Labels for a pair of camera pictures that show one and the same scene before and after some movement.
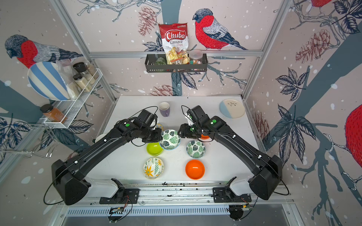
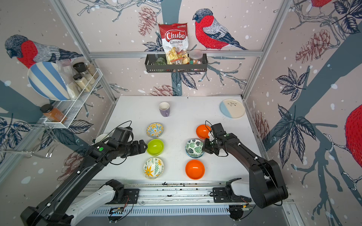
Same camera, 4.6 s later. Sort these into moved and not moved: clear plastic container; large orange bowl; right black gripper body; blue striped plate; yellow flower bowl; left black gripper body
Moved: left black gripper body; right black gripper body
Not moved: clear plastic container; large orange bowl; blue striped plate; yellow flower bowl
